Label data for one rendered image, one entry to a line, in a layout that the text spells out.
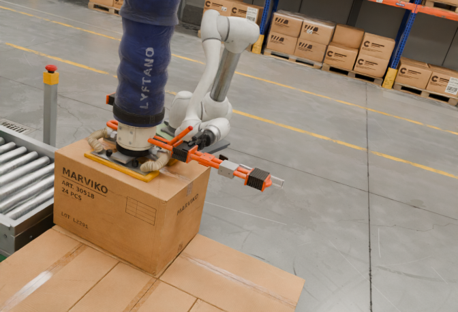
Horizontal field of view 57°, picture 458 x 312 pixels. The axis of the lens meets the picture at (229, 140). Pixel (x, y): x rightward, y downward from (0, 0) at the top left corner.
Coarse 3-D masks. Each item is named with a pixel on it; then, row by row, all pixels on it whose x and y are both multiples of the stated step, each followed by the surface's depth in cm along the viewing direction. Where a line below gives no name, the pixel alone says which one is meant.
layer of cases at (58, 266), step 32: (32, 256) 186; (64, 256) 190; (96, 256) 194; (192, 256) 206; (224, 256) 211; (0, 288) 168; (32, 288) 171; (64, 288) 174; (96, 288) 177; (128, 288) 180; (160, 288) 184; (192, 288) 188; (224, 288) 191; (256, 288) 195; (288, 288) 200
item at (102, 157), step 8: (88, 152) 191; (104, 152) 193; (112, 152) 195; (96, 160) 188; (104, 160) 187; (112, 160) 188; (136, 160) 187; (120, 168) 184; (128, 168) 184; (136, 168) 185; (136, 176) 182; (144, 176) 182; (152, 176) 183
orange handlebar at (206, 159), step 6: (114, 120) 198; (108, 126) 194; (114, 126) 193; (150, 138) 188; (162, 138) 190; (156, 144) 187; (162, 144) 186; (168, 150) 186; (192, 156) 181; (198, 156) 185; (204, 156) 182; (210, 156) 183; (198, 162) 181; (204, 162) 180; (210, 162) 179; (216, 162) 182; (216, 168) 179; (240, 168) 179; (234, 174) 176; (240, 174) 175; (246, 174) 175; (270, 180) 175
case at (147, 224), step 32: (64, 160) 190; (192, 160) 207; (64, 192) 196; (96, 192) 187; (128, 192) 179; (160, 192) 176; (192, 192) 194; (64, 224) 204; (96, 224) 194; (128, 224) 185; (160, 224) 177; (192, 224) 209; (128, 256) 192; (160, 256) 185
